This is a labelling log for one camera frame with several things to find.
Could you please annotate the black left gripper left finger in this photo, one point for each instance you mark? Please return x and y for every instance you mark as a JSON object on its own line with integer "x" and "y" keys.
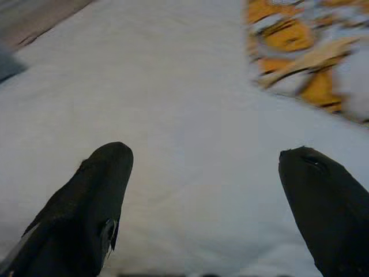
{"x": 78, "y": 213}

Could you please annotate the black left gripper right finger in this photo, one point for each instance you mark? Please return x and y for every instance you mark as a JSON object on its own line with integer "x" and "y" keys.
{"x": 328, "y": 213}

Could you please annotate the yellow egg cartoon blanket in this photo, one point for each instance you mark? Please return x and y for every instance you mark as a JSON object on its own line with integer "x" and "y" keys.
{"x": 291, "y": 37}

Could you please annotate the white quilted mattress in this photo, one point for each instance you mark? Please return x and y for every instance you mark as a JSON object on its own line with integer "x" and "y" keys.
{"x": 173, "y": 101}

